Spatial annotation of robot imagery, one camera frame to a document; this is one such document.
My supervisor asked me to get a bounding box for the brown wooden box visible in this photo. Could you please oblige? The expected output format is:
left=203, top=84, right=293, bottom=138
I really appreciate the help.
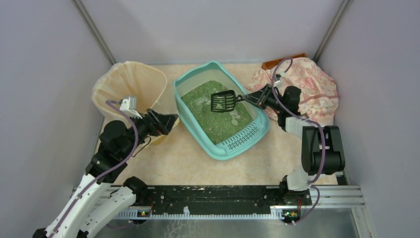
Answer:
left=261, top=53, right=308, bottom=70

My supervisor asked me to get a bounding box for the bin with beige bag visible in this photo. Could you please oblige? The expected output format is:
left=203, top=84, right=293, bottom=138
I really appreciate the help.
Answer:
left=91, top=61, right=178, bottom=127

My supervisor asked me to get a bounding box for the teal litter box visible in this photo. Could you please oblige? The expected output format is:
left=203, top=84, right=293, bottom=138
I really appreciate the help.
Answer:
left=174, top=61, right=269, bottom=160

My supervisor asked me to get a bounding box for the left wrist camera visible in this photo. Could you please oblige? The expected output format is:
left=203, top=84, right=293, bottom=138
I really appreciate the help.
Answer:
left=119, top=96, right=142, bottom=119

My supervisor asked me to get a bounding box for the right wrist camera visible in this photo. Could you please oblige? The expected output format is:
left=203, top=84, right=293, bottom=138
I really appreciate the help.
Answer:
left=274, top=74, right=283, bottom=87

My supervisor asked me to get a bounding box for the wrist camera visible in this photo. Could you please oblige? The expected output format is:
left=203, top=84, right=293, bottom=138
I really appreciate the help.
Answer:
left=119, top=96, right=142, bottom=119
left=274, top=74, right=283, bottom=87

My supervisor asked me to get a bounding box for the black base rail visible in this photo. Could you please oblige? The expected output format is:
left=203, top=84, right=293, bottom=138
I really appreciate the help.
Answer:
left=115, top=185, right=365, bottom=222

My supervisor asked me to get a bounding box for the black litter scoop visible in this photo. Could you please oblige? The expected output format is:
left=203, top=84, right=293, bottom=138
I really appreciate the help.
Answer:
left=210, top=90, right=244, bottom=113

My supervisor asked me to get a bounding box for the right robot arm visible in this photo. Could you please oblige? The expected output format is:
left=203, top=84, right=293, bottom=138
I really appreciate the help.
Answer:
left=241, top=84, right=346, bottom=204

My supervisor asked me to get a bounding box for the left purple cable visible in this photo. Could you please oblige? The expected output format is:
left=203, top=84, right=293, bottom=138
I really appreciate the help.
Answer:
left=47, top=100, right=139, bottom=238

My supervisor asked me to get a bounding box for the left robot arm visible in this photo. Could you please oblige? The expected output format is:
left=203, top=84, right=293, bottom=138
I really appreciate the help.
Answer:
left=33, top=105, right=178, bottom=238

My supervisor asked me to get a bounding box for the pink patterned cloth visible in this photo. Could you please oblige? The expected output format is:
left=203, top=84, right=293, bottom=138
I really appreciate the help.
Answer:
left=246, top=57, right=339, bottom=126

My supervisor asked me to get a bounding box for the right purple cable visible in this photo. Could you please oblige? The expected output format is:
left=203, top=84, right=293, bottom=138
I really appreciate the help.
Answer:
left=271, top=57, right=326, bottom=226

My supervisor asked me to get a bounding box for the purple cable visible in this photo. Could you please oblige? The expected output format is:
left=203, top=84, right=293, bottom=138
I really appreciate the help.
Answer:
left=271, top=57, right=326, bottom=226
left=47, top=100, right=139, bottom=238

